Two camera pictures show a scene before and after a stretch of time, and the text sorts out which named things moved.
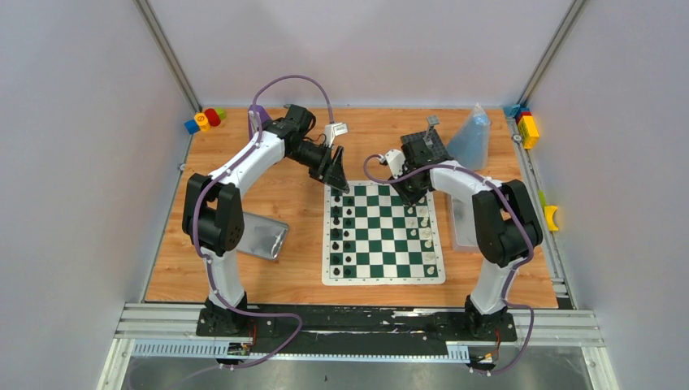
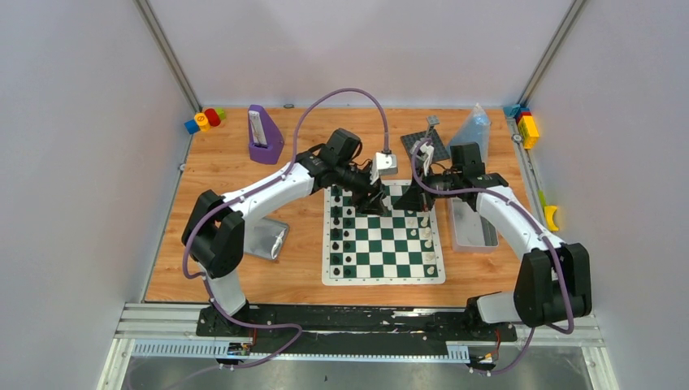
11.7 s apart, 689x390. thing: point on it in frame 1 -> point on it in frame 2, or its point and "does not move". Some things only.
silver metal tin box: x=465 y=228 does not move
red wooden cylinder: x=213 y=117 does not move
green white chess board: x=374 y=236 does not move
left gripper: x=327 y=165 -> x=367 y=188
